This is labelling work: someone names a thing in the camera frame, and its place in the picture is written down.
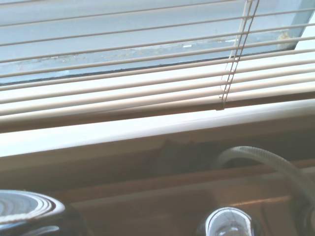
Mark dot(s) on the white window frame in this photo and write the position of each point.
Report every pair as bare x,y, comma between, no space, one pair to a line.
157,129

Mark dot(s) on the wide white window blind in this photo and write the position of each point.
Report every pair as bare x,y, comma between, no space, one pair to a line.
157,111

